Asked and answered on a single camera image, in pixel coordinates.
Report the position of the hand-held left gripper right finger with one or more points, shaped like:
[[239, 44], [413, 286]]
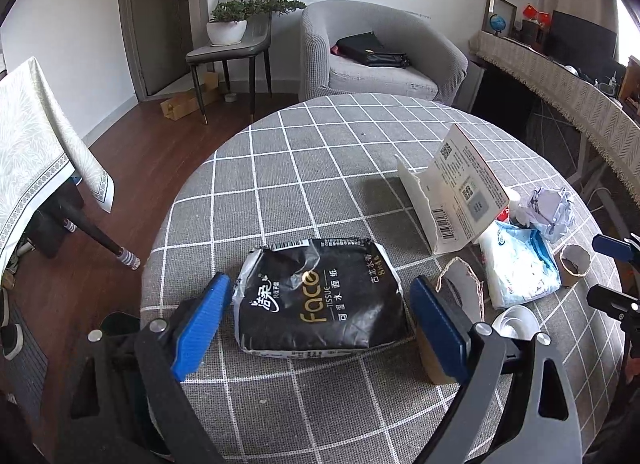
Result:
[[440, 329]]

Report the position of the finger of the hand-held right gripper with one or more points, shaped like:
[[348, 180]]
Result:
[[612, 299], [612, 246]]

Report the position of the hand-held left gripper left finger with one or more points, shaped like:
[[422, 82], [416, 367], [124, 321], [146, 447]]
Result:
[[200, 329]]

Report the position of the white paper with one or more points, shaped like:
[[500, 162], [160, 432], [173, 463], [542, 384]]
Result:
[[550, 209]]

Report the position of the blue white plastic wrapper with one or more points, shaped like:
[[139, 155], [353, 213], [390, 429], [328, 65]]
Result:
[[520, 269]]

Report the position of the black tissue packet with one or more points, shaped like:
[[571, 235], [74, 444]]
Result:
[[320, 304]]

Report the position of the cardboard tube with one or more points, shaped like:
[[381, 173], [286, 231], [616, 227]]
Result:
[[575, 269]]

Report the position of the white paper cup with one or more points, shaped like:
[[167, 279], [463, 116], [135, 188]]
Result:
[[515, 321]]

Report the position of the white cardboard box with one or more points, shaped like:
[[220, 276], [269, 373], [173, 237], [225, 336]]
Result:
[[465, 189]]

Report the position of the black table leg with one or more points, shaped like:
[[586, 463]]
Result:
[[95, 231]]

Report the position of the dark ribbed floor mat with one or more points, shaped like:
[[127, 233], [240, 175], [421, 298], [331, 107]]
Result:
[[27, 354]]

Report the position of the side table with lace cloth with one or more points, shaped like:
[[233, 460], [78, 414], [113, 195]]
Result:
[[550, 79]]

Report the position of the grey checked tablecloth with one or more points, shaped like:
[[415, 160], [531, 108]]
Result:
[[310, 184]]

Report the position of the dark shoe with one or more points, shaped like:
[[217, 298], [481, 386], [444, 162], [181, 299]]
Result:
[[11, 341]]

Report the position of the black television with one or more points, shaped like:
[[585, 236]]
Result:
[[580, 44]]

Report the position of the flat cardboard box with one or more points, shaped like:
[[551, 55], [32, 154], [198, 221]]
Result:
[[177, 106], [207, 86]]

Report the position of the white patterned tablecloth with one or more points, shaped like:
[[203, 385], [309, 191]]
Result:
[[30, 154]]

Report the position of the small red flags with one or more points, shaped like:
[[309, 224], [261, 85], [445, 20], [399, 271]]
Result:
[[532, 11]]

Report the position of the small blue globe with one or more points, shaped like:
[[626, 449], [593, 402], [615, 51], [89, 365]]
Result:
[[498, 24]]

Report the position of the grey dining chair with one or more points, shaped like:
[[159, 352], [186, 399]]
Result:
[[235, 51]]

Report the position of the black handbag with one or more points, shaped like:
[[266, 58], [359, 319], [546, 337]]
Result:
[[370, 51]]

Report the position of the grey armchair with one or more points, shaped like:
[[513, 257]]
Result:
[[400, 34]]

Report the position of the potted green plant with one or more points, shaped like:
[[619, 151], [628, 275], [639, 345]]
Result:
[[227, 31]]

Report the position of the brown door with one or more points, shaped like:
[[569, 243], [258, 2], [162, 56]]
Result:
[[155, 19]]

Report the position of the wooden picture frame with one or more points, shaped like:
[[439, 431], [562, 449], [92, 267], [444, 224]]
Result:
[[509, 5]]

